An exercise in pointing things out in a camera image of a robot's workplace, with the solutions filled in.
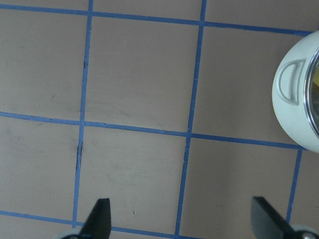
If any pale green cooking pot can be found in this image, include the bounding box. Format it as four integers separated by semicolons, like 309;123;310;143
272;31;319;152

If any yellow corn cob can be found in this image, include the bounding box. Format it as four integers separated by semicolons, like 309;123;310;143
313;67;319;87

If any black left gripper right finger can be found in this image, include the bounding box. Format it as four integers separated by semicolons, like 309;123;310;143
251;197;299;239

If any glass pot lid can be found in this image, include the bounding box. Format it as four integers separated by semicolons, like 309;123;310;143
305;49;319;136

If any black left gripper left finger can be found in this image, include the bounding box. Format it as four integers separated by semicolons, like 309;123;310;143
79;199;111;239

